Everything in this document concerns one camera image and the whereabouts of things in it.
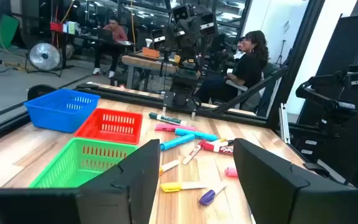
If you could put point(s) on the metal floor fan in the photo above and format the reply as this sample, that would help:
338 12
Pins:
44 57

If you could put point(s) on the red plastic basket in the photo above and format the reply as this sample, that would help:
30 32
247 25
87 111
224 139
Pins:
89 133

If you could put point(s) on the yellow cap white marker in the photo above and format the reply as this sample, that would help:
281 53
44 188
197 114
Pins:
171 187

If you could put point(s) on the black panel board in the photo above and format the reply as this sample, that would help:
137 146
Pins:
343 46

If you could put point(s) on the wooden workbench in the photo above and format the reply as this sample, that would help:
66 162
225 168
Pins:
141 62

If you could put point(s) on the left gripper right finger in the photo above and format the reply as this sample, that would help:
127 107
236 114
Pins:
275 193

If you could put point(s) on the orange cap white marker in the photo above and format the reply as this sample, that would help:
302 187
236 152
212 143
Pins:
169 165
218 142

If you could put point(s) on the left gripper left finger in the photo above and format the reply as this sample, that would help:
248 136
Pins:
120 193

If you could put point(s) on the black office desk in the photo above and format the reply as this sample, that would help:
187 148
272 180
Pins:
82 35

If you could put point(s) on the dark green Expo marker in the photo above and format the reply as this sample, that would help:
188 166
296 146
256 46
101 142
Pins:
166 119

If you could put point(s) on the thin red whiteboard marker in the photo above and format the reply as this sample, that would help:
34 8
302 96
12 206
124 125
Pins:
194 152

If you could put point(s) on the blue plastic basket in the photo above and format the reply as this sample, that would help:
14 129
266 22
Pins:
51 115

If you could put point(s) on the red box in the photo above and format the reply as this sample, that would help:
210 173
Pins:
56 27

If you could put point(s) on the orange box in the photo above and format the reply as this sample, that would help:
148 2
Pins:
151 53

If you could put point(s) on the person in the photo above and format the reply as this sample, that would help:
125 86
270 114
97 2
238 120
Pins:
247 71
117 32

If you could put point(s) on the cyan highlighter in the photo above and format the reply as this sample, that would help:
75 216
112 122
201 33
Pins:
197 134
177 142

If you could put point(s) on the red Expo marker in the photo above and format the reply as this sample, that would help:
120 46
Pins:
219 149

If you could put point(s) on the black equipment stand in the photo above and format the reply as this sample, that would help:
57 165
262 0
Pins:
322 105

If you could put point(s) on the silver aluminium bar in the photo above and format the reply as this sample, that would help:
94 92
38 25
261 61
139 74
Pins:
284 124

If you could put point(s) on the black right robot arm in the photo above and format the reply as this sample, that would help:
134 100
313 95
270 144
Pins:
183 82

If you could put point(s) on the grey office chair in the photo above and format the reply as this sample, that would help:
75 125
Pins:
270 70

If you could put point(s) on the green board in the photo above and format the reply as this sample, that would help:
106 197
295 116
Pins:
5 31

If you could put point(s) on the green plastic basket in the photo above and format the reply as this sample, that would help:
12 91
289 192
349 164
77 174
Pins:
57 174

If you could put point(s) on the purple cap white marker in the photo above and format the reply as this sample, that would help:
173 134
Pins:
207 198

